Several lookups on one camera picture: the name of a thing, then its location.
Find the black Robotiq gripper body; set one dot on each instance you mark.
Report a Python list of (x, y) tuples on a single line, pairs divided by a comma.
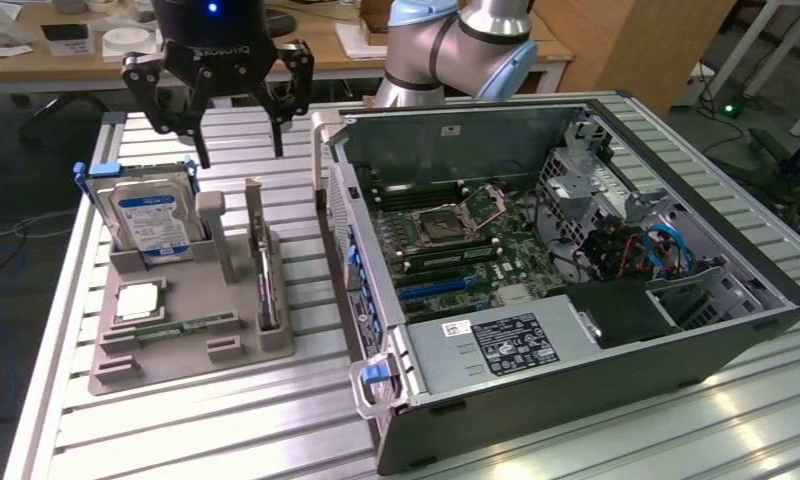
[(210, 55)]

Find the green graphics card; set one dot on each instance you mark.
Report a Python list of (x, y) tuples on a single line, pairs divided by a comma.
[(267, 280)]

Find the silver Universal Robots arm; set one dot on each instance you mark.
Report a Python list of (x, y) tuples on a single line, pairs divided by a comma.
[(427, 50)]

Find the white box with round roll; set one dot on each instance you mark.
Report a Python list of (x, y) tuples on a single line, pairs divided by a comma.
[(130, 47)]

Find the black round lamp base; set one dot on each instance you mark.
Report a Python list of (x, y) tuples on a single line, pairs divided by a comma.
[(283, 22)]

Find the stack of white papers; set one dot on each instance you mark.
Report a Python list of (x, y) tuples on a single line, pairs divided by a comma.
[(361, 45)]

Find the white box with black top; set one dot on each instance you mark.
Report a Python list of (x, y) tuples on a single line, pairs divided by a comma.
[(70, 42)]

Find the cardboard box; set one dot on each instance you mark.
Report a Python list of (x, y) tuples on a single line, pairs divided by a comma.
[(374, 17)]

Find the wooden desk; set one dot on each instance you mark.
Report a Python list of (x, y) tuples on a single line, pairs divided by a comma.
[(41, 70)]

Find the white cup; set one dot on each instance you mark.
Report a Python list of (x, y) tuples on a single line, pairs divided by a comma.
[(101, 5)]

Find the grey cup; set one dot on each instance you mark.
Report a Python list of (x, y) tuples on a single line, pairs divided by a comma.
[(71, 6)]

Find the black office chair base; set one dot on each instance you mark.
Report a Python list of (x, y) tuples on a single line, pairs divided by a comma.
[(30, 132)]

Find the small paper note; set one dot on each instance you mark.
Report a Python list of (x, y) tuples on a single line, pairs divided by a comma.
[(7, 51)]

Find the hard disk with blue caddy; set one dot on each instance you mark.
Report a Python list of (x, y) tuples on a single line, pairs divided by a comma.
[(147, 225)]

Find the CPU socket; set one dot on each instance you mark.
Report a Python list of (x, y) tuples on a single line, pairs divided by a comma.
[(443, 227)]

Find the metal socket cover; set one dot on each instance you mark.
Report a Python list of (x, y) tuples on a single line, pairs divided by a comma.
[(488, 200)]

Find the RAM stick with black chips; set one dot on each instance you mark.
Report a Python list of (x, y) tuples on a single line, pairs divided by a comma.
[(450, 256)]

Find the grey parts rack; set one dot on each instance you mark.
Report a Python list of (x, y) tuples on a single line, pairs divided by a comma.
[(194, 300)]

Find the silver CPU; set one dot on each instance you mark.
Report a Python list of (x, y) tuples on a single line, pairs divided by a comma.
[(137, 302)]

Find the long black expansion slot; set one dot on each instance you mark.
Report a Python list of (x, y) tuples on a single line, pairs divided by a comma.
[(434, 276)]

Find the tall metal disk bay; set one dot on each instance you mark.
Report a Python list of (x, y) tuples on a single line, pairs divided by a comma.
[(574, 185)]

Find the blue expansion slot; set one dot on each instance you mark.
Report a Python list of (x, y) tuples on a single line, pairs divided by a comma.
[(434, 289)]

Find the green motherboard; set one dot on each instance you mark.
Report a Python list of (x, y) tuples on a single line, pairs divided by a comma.
[(508, 260)]

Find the green RAM stick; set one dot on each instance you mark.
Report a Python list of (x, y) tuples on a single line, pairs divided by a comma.
[(181, 327)]

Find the blue case latch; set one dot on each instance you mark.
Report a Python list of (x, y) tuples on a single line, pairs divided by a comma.
[(373, 375)]

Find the white floor device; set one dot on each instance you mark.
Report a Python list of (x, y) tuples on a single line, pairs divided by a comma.
[(701, 85)]

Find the grey power supply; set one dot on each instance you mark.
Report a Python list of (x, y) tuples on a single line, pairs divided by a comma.
[(454, 365)]

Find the device with green light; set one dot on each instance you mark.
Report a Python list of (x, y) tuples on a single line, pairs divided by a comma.
[(730, 108)]

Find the black plastic shroud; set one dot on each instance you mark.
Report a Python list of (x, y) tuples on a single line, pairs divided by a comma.
[(621, 315)]

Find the low metal disk bay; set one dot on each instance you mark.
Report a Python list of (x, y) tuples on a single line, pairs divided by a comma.
[(708, 300)]

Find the black equipment stand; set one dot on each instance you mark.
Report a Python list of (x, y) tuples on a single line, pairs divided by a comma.
[(790, 165)]

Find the open black PC case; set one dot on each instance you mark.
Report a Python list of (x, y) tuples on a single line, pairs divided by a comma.
[(574, 415)]

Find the white table frame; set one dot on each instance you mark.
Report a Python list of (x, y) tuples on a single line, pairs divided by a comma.
[(736, 47)]

